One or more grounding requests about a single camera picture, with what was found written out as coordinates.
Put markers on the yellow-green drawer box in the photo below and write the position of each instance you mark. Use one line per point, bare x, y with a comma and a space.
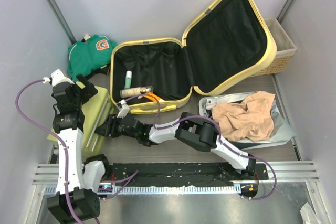
87, 119

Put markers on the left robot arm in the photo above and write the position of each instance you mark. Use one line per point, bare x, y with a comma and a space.
76, 198

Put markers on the beige cosmetic bottle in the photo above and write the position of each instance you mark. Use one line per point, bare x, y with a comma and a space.
126, 93

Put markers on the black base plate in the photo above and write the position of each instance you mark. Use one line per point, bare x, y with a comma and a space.
182, 174

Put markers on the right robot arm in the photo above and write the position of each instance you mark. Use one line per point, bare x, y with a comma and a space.
198, 132

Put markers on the wicker basket with liner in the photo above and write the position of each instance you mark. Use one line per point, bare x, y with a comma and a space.
285, 48

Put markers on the yellow hard-shell suitcase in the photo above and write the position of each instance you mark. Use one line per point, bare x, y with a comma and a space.
225, 44

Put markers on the beige sock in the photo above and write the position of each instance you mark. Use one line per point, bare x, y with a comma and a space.
249, 119

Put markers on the white plastic mesh basket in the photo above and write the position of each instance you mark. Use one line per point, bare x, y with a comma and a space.
262, 144

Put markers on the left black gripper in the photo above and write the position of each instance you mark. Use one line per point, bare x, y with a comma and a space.
88, 88

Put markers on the green jersey with G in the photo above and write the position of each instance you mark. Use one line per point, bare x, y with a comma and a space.
86, 57

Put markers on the orange tube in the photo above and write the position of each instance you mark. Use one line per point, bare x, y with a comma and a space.
153, 97

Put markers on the aluminium rail frame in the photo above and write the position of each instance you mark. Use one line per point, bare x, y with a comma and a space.
278, 199

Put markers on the white slotted cable duct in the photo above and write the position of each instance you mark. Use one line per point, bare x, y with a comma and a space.
180, 190

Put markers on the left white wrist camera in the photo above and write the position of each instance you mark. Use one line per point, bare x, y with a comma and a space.
56, 78

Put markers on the green white tube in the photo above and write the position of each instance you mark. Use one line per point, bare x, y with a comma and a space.
128, 80

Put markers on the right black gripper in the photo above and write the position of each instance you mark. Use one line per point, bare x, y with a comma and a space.
109, 127

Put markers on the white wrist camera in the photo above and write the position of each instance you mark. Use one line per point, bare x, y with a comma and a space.
56, 78
123, 109

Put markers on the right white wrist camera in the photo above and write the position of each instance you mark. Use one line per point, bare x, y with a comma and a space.
123, 109

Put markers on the white crumpled plastic bag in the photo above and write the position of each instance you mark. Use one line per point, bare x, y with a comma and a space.
308, 215

